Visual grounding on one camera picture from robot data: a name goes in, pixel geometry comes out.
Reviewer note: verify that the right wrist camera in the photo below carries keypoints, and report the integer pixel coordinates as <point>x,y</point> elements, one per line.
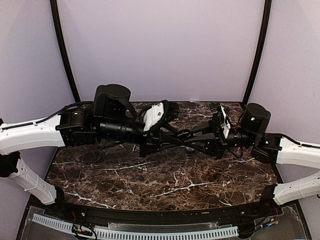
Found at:
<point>222,117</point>

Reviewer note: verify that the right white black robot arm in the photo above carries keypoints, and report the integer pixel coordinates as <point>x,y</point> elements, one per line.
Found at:
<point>270,148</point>

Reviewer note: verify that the black frame post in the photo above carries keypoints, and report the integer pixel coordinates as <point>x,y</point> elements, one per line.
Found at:
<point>63,49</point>
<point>258,53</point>

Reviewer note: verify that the left black frame post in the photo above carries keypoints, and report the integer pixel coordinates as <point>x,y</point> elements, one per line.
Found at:
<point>63,49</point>

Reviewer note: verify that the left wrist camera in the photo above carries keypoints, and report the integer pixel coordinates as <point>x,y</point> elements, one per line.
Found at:
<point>158,115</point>

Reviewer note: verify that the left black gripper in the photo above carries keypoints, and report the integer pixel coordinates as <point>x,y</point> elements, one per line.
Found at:
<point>155,143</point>

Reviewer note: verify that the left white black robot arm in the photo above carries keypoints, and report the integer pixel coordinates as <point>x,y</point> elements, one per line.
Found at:
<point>109,116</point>

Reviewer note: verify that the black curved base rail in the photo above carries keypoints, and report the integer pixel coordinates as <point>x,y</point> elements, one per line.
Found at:
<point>103,216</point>

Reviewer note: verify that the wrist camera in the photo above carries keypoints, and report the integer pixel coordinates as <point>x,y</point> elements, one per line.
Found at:
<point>158,115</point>
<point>222,117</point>

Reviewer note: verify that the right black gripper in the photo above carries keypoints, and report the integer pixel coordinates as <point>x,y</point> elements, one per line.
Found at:
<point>214,146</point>

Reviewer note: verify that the right black frame post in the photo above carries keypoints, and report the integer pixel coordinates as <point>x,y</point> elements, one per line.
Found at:
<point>258,53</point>

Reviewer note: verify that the black earbud charging case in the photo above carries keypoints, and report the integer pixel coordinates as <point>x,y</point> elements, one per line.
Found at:
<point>183,135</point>

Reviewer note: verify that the white slotted cable duct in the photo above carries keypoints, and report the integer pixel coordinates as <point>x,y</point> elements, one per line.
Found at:
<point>118,231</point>

